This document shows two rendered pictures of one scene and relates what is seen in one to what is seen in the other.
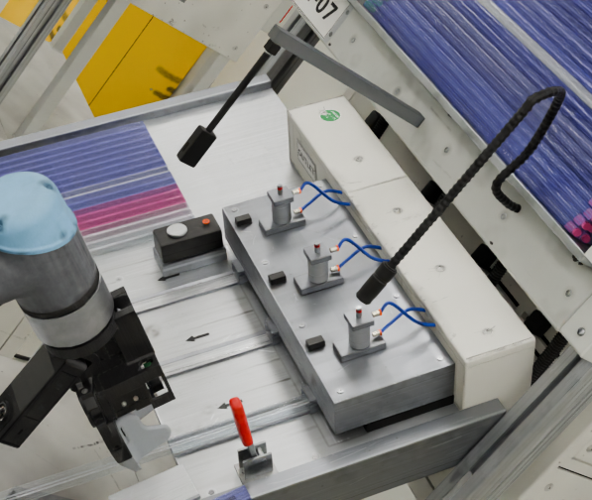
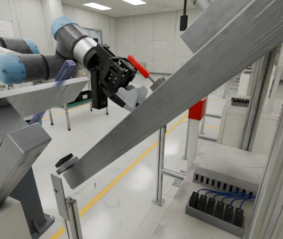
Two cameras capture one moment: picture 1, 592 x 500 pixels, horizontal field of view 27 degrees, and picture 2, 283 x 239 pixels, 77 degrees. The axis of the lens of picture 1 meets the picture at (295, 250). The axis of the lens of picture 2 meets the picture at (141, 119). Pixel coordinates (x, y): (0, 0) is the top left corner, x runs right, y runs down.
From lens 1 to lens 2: 1.17 m
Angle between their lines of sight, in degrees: 68
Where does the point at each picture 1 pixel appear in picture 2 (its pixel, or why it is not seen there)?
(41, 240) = (55, 27)
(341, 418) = (191, 43)
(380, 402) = (211, 20)
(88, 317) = (79, 48)
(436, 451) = (265, 18)
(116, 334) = (98, 55)
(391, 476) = (233, 58)
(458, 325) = not seen: outside the picture
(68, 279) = (68, 37)
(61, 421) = (242, 160)
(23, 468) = (215, 168)
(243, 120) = not seen: hidden behind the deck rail
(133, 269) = not seen: hidden behind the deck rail
